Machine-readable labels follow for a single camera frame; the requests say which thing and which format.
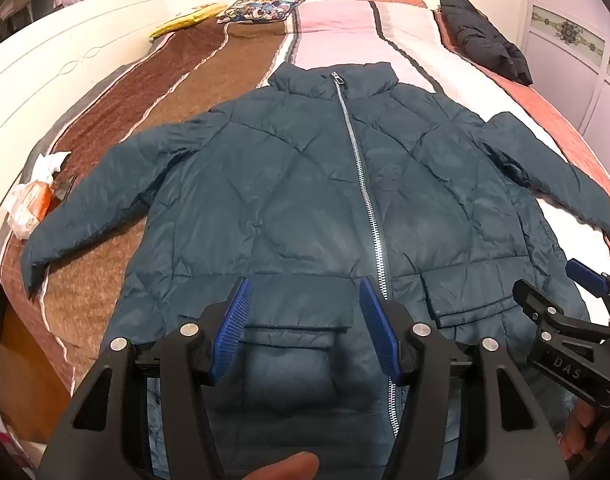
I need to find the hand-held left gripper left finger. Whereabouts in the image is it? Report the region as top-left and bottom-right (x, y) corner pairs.
(37, 277), (252, 480)

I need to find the lilac wardrobe with floral trim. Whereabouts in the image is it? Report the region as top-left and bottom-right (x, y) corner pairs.
(527, 0), (610, 136)

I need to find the colourful patterned pillow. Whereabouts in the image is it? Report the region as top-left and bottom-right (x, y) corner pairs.
(219, 0), (310, 25)

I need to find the black folded jacket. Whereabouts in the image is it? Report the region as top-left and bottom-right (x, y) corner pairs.
(439, 0), (534, 86)

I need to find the yellow pillow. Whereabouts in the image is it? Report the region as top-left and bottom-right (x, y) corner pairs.
(150, 3), (228, 39)

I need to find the teal puffer jacket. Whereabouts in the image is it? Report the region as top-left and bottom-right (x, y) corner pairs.
(21, 61), (610, 480)

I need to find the white headboard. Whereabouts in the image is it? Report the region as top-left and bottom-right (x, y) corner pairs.
(0, 0), (170, 233)

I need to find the person's right hand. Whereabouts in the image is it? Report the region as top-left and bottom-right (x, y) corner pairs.
(564, 400), (610, 463)

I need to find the person's left hand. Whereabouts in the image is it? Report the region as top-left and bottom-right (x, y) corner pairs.
(229, 451), (322, 480)

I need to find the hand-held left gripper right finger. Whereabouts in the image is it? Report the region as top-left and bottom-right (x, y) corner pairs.
(359, 277), (572, 480)

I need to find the crumpled white tissue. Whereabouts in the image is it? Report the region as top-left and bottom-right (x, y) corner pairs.
(34, 151), (72, 183)

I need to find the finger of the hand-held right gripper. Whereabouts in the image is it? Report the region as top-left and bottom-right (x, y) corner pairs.
(566, 258), (610, 311)
(513, 279), (588, 331)

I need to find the striped bed blanket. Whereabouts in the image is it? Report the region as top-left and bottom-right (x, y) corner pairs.
(0, 0), (610, 411)

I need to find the orange and white plastic packet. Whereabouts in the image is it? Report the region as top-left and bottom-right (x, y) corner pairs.
(4, 180), (54, 241)

